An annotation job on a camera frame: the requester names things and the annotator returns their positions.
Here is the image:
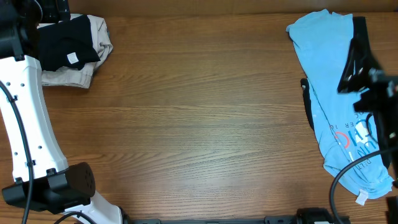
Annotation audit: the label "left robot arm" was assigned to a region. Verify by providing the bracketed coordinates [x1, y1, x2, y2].
[1, 1, 131, 223]

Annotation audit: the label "black garment under pile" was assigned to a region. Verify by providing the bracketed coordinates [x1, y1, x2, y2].
[300, 16, 392, 170]

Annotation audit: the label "black t-shirt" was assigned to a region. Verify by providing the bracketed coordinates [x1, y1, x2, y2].
[38, 16, 100, 72]

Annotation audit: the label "folded beige pants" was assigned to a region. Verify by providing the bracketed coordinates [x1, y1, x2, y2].
[38, 14, 113, 89]

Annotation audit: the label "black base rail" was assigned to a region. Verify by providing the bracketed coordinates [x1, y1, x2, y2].
[130, 208, 338, 224]

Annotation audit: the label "light blue printed t-shirt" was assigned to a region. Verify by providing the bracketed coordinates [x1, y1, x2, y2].
[285, 8, 394, 206]

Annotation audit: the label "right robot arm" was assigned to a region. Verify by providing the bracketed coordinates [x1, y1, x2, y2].
[329, 36, 397, 223]

